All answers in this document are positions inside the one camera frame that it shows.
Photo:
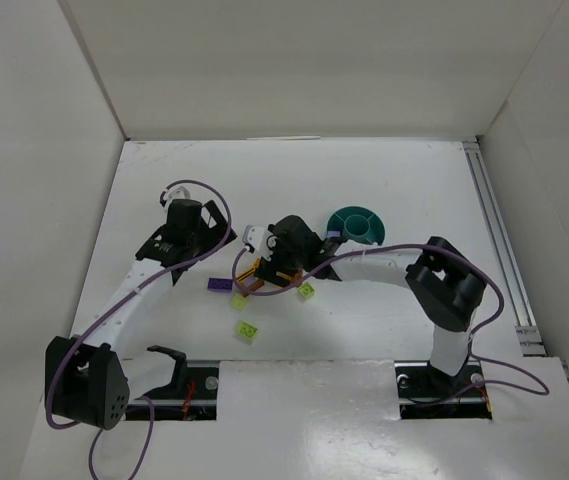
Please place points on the green 2x2 lego brick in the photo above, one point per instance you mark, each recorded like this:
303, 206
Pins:
238, 302

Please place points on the yellow black striped lego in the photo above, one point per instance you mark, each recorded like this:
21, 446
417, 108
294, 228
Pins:
248, 273

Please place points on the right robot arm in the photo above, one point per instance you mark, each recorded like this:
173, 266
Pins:
445, 285

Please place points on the brown 2x4 lego plate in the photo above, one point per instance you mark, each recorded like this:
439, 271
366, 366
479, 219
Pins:
295, 276

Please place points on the brown lego brick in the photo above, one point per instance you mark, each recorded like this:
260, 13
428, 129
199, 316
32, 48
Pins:
253, 284

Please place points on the aluminium rail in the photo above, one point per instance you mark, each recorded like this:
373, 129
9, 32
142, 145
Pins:
526, 328

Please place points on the green 2x2 lego near finger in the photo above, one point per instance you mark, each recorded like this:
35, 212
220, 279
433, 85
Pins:
306, 291

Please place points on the dark purple lego brick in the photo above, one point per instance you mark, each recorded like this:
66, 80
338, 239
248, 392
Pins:
219, 284

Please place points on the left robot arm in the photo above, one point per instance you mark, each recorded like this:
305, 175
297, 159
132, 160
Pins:
91, 377

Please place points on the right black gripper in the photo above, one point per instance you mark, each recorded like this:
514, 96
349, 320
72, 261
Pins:
274, 268

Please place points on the green 2x4 lego brick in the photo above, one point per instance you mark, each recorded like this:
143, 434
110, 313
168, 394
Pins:
246, 332

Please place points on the teal divided round container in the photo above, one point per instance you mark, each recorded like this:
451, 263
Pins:
358, 224

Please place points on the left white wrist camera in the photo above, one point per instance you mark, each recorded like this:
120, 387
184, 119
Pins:
175, 192

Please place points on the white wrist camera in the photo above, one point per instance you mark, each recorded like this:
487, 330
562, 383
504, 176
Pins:
175, 192
255, 238

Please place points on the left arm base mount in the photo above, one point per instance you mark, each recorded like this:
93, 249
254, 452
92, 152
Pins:
177, 389

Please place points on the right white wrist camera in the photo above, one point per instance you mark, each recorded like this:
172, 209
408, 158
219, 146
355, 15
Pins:
255, 238

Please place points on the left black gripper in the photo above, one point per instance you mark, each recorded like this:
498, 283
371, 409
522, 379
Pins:
215, 223

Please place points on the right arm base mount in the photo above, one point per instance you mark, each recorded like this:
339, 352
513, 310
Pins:
425, 393

